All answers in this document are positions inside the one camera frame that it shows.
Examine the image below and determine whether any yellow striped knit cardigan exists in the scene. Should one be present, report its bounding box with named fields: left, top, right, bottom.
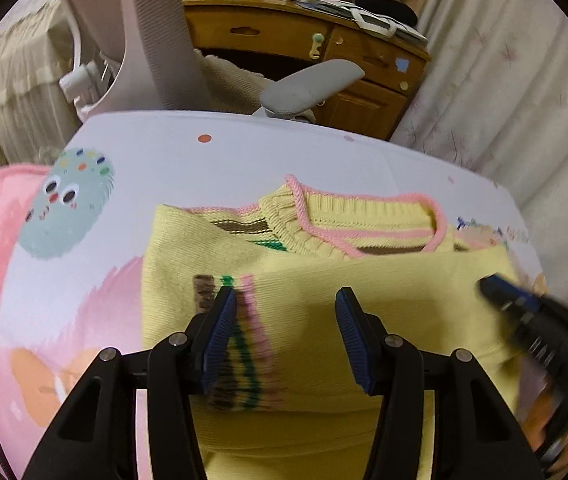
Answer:
left=142, top=177, right=519, bottom=479

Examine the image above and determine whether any beige cloth on chair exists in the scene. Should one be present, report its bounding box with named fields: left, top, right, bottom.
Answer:
left=194, top=49, right=272, bottom=115

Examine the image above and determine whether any white tote bag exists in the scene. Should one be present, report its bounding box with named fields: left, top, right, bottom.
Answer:
left=310, top=0, right=428, bottom=46

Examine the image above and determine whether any white leaf print curtain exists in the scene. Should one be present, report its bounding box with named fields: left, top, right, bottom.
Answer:
left=392, top=0, right=568, bottom=302

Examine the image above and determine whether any cartoon print bed sheet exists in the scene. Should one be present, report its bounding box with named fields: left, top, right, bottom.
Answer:
left=0, top=112, right=541, bottom=479

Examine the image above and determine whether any wooden desk with drawers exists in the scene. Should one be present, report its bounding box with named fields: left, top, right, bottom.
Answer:
left=183, top=0, right=430, bottom=141

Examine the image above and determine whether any black cap on desk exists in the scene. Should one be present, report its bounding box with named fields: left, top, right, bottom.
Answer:
left=354, top=0, right=418, bottom=27

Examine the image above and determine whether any white ergonomic office chair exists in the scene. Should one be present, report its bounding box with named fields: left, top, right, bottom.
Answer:
left=60, top=0, right=364, bottom=122

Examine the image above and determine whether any cream lace covered furniture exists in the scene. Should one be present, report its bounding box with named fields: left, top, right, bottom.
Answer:
left=0, top=0, right=79, bottom=166

